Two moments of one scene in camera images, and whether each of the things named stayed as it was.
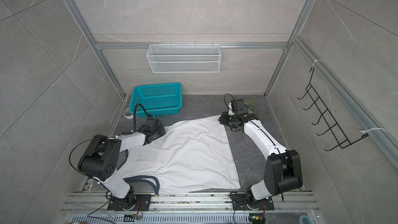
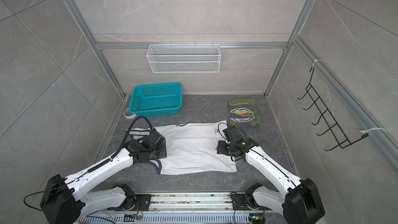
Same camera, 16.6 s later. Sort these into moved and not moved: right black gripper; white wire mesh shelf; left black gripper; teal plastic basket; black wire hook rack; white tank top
Moved: white tank top; right black gripper; left black gripper
Not moved: teal plastic basket; black wire hook rack; white wire mesh shelf
